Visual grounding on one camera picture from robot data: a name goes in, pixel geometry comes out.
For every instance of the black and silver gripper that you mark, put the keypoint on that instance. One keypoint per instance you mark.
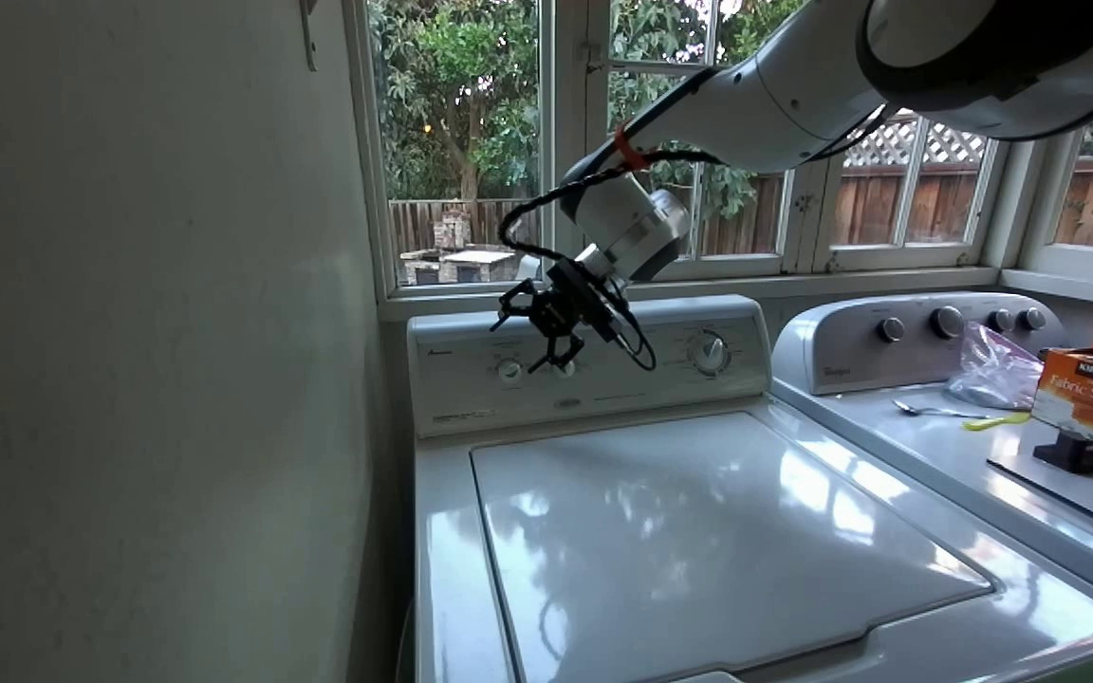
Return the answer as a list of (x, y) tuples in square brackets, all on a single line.
[(585, 295)]

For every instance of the small silver washer knob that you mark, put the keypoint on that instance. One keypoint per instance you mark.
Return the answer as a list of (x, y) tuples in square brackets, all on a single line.
[(562, 368), (510, 373)]

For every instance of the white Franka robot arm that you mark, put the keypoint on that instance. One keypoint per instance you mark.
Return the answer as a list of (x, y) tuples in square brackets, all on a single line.
[(826, 88)]

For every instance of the large silver cycle dial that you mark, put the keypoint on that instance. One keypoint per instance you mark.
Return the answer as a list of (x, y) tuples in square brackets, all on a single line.
[(711, 353)]

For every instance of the green tree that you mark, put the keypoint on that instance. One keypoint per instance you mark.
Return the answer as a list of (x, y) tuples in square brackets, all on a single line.
[(457, 88)]

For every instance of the white washer lid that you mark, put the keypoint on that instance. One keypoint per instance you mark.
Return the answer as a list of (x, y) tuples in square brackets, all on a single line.
[(711, 534)]

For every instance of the white top-load washing machine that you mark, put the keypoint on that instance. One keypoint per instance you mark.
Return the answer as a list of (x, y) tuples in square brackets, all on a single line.
[(724, 534)]

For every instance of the dark dryer knob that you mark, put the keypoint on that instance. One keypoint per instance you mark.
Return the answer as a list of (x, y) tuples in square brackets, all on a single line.
[(1029, 322), (947, 322), (996, 322), (890, 327)]

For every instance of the wooden garden fence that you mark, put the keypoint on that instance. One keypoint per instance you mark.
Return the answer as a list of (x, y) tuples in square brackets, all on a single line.
[(873, 210)]

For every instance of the metal spoon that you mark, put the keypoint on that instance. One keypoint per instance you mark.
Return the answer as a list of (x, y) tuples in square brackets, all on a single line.
[(919, 408)]

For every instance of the white dryer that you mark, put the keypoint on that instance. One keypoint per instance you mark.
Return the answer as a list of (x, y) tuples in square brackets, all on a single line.
[(952, 419)]

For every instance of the clear plastic bag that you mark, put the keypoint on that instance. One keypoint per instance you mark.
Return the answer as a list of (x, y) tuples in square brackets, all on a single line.
[(996, 366)]

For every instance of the yellow-green plastic stick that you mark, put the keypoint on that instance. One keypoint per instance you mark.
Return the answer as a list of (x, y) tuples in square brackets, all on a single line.
[(996, 421)]

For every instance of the black stand object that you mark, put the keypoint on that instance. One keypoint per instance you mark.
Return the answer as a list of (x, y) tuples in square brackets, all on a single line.
[(1092, 452)]

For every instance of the white window frame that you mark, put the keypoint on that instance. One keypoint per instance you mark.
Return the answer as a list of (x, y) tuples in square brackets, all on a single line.
[(815, 252)]

